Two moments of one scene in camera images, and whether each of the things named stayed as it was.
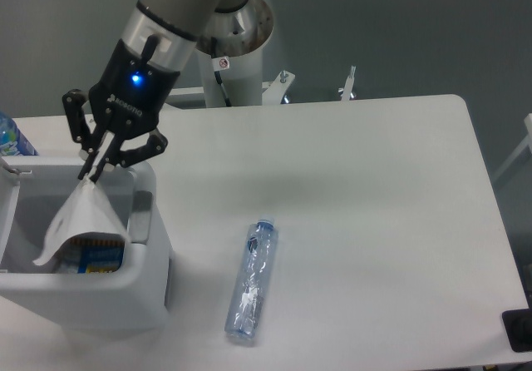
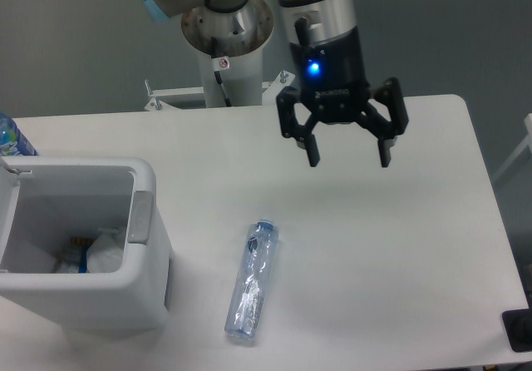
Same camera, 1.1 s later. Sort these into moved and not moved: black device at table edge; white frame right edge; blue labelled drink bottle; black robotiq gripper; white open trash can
Moved: black robotiq gripper
Not moved: white frame right edge; white open trash can; blue labelled drink bottle; black device at table edge
